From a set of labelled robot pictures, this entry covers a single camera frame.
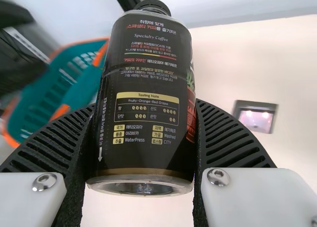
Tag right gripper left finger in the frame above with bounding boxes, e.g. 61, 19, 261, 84
0, 103, 96, 227

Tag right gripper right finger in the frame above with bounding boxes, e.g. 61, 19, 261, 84
190, 99, 317, 227

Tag dark coffee bottle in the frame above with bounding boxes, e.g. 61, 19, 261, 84
85, 0, 199, 197

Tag teal shopping basket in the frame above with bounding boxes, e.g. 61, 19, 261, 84
0, 37, 111, 148

